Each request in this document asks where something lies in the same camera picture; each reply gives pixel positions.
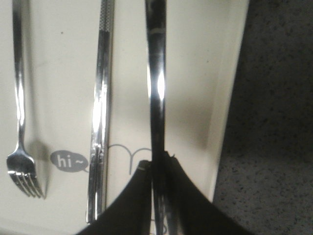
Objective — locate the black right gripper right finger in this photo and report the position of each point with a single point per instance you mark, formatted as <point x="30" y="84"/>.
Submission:
<point x="190" y="212"/>

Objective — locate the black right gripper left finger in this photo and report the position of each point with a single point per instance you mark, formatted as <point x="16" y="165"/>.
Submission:
<point x="130" y="212"/>

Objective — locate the silver metal fork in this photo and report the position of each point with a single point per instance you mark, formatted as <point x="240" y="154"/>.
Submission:
<point x="21" y="166"/>

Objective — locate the silver metal spoon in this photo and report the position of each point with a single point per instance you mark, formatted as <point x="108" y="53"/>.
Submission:
<point x="156" y="71"/>

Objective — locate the beige rabbit serving tray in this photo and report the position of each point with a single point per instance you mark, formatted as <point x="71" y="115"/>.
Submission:
<point x="60" y="48"/>

